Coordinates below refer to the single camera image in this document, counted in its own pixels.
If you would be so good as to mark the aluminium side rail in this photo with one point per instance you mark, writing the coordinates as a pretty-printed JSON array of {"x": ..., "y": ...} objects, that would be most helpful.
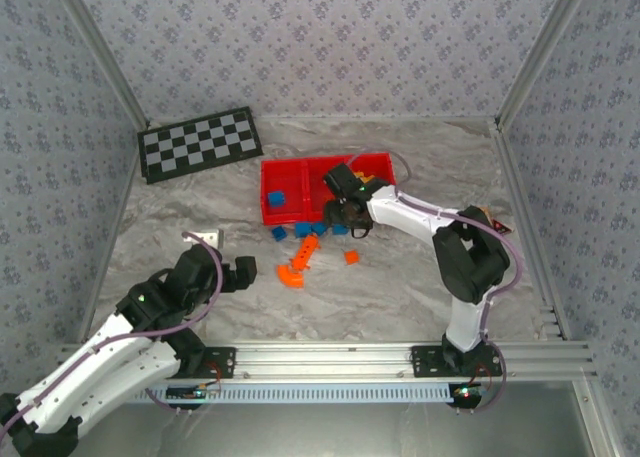
[
  {"x": 116, "y": 227},
  {"x": 513, "y": 177}
]

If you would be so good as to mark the small orange lego brick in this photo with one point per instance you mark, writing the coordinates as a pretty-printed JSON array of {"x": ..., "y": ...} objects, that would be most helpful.
[{"x": 351, "y": 257}]

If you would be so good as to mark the aluminium corner post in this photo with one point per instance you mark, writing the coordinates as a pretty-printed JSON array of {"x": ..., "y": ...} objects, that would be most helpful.
[
  {"x": 101, "y": 52},
  {"x": 545, "y": 52}
]

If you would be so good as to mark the red triangle sticker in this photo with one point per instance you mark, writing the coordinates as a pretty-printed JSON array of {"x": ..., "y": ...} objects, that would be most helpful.
[{"x": 501, "y": 227}]

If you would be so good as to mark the red three-compartment tray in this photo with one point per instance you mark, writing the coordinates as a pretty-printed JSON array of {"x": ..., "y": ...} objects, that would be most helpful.
[{"x": 290, "y": 177}]

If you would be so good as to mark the large yellow lego brick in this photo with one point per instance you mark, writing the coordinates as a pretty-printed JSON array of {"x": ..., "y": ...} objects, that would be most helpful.
[{"x": 368, "y": 178}]

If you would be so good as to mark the black grey checkerboard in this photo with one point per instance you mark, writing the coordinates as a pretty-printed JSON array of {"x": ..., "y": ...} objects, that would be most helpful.
[{"x": 200, "y": 144}]

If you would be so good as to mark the long orange lego beam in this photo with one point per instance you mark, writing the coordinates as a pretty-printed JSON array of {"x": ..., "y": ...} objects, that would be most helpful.
[{"x": 306, "y": 251}]

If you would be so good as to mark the small blue lego brick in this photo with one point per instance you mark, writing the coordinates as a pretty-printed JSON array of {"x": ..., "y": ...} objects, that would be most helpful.
[{"x": 279, "y": 233}]

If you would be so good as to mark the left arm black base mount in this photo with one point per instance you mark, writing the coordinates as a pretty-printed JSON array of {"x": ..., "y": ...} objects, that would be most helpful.
[{"x": 222, "y": 362}]

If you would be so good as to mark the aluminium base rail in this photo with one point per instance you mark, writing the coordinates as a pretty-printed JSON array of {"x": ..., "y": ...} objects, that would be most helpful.
[{"x": 325, "y": 359}]

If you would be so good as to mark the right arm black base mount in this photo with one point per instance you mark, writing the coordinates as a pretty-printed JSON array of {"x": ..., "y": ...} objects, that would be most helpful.
[{"x": 425, "y": 362}]

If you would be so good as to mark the small white grey box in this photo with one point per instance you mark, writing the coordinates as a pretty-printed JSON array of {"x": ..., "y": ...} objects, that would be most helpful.
[{"x": 209, "y": 238}]

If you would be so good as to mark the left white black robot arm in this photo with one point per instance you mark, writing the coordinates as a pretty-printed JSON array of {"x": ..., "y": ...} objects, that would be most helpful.
[{"x": 100, "y": 372}]

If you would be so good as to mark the small brown card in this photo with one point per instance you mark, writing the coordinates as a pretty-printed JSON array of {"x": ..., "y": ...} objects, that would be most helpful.
[{"x": 485, "y": 211}]

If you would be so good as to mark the curved orange lego piece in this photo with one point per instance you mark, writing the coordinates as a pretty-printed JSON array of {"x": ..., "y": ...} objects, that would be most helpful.
[{"x": 291, "y": 275}]

